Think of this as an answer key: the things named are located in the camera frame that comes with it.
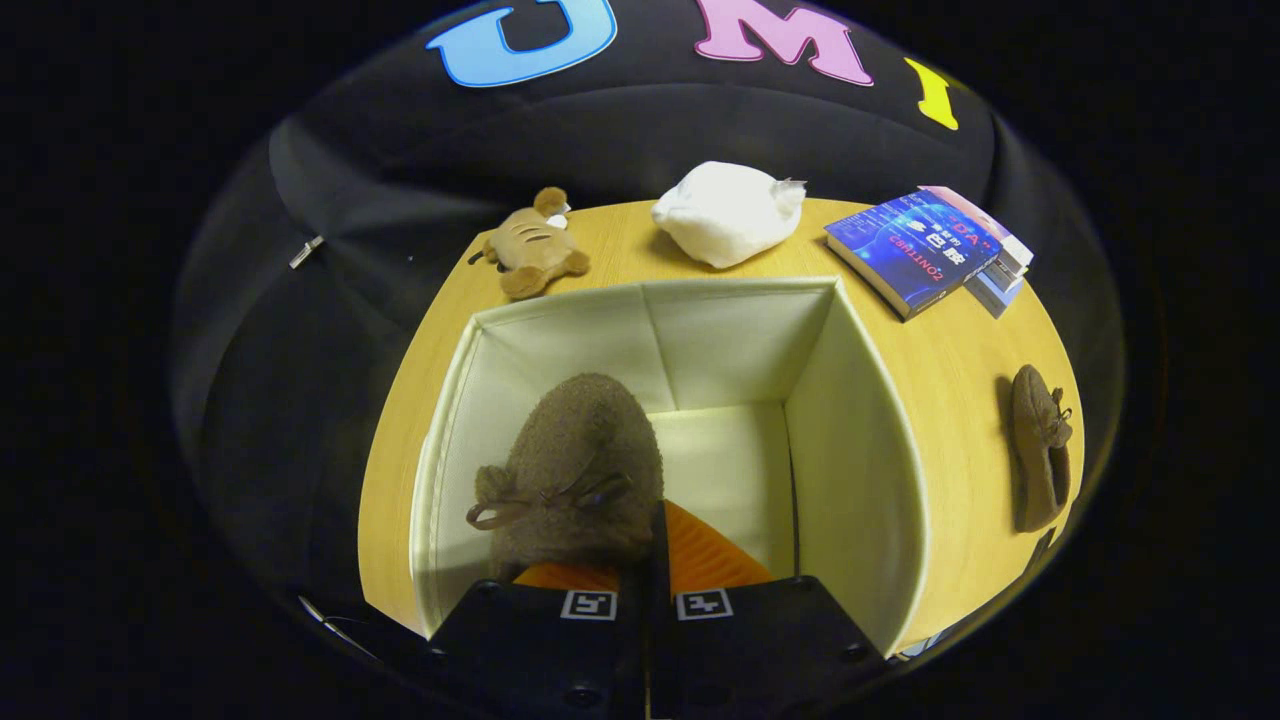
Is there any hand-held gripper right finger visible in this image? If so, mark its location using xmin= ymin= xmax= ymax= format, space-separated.
xmin=655 ymin=500 xmax=886 ymax=720

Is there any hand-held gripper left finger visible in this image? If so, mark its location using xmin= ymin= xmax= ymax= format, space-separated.
xmin=428 ymin=560 xmax=649 ymax=720

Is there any brown fuzzy shoe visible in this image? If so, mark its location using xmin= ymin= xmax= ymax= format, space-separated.
xmin=466 ymin=373 xmax=666 ymax=586
xmin=1010 ymin=365 xmax=1074 ymax=533

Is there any grey fabric storage box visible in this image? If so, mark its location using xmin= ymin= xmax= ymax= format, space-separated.
xmin=410 ymin=277 xmax=931 ymax=656

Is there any brown striped plush toy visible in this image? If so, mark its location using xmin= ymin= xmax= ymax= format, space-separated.
xmin=468 ymin=187 xmax=591 ymax=301

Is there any white crumpled bag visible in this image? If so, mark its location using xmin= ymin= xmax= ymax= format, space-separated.
xmin=652 ymin=161 xmax=807 ymax=269

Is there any blue book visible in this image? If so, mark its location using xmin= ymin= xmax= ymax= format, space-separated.
xmin=824 ymin=190 xmax=1004 ymax=322

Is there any grey book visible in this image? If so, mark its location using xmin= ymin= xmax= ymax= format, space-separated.
xmin=965 ymin=265 xmax=1026 ymax=319

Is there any pink book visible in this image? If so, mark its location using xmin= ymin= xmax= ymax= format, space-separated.
xmin=920 ymin=186 xmax=1034 ymax=276

